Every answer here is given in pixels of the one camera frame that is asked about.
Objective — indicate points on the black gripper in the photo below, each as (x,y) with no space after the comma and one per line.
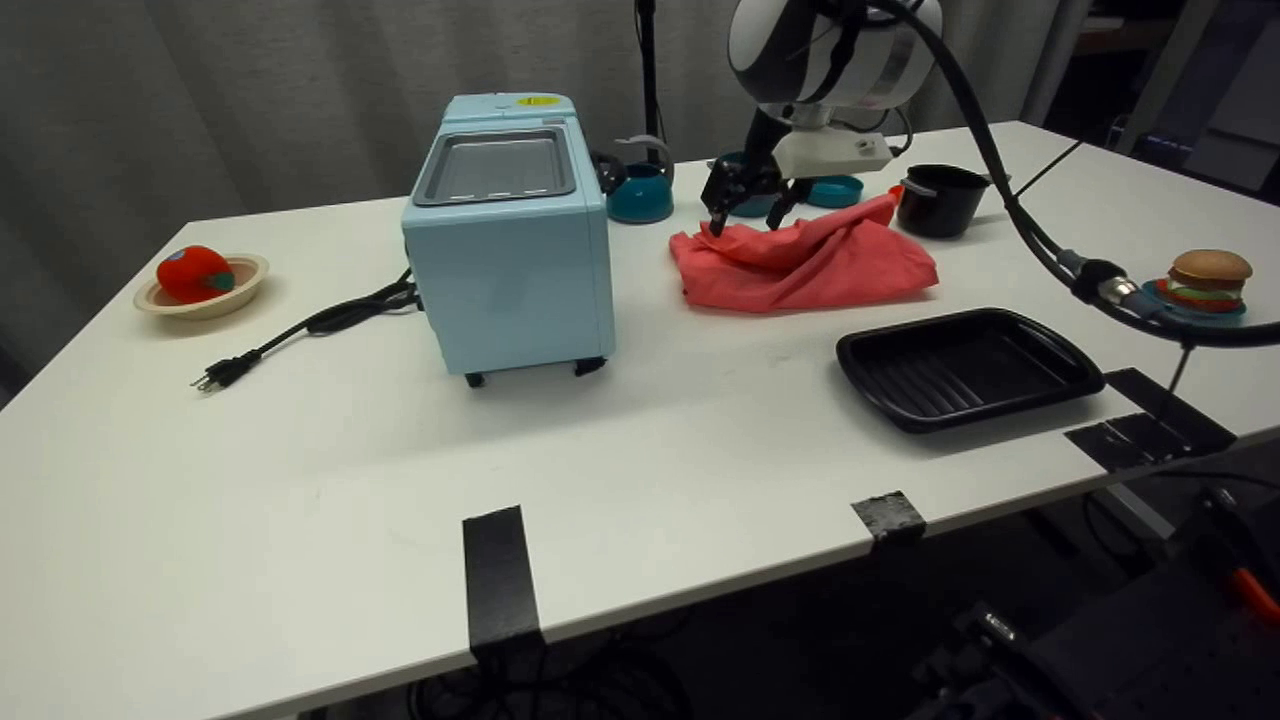
(756,158)

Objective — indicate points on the red cloth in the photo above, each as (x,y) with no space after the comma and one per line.
(802,264)

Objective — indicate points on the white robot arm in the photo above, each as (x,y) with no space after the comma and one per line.
(855,52)

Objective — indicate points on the teal toy frying pan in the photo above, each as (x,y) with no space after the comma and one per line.
(836,195)

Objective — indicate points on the teal toy kettle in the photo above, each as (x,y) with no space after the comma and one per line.
(641,198)

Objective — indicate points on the black tripod stand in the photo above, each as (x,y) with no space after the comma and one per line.
(647,64)

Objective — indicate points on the black toy pot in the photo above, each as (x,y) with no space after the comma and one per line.
(941,209)

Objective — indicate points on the light blue toaster oven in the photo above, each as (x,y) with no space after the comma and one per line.
(514,281)

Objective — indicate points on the black grill tray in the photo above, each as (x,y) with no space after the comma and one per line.
(963,365)

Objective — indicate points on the small black tape piece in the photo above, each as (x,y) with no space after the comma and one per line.
(886,513)

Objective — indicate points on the long black tape strip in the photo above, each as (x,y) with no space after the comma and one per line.
(501,580)

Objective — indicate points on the wide black tape patch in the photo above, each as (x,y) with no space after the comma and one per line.
(1153,427)

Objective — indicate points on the toy burger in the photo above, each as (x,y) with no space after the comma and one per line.
(1207,278)

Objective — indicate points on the dark background furniture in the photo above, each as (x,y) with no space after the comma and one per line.
(1201,83)

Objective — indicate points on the small teal plate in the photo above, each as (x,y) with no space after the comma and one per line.
(1232,316)

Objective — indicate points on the beige shallow bowl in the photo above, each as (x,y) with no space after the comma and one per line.
(213,305)

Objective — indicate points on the red toy tomato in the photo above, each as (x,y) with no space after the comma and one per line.
(194,275)

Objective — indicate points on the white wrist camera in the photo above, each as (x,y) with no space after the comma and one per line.
(833,148)

